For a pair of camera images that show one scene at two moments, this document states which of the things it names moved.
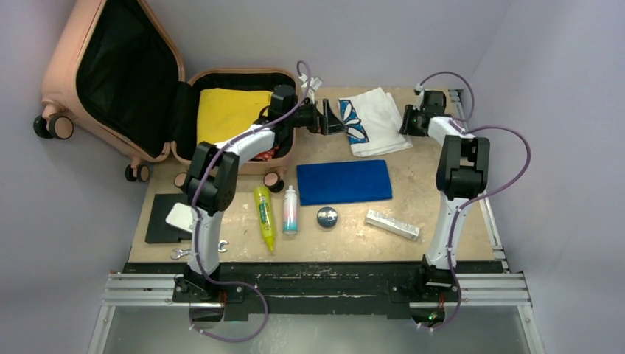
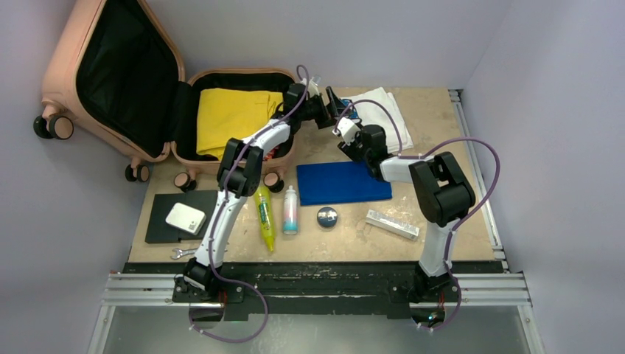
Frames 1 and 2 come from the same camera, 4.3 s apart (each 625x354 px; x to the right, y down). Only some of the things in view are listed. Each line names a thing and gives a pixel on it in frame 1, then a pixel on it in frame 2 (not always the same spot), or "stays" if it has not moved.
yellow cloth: x=221 y=110 stays
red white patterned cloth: x=265 y=155 stays
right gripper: x=405 y=127 -> x=350 y=150
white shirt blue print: x=372 y=123 stays
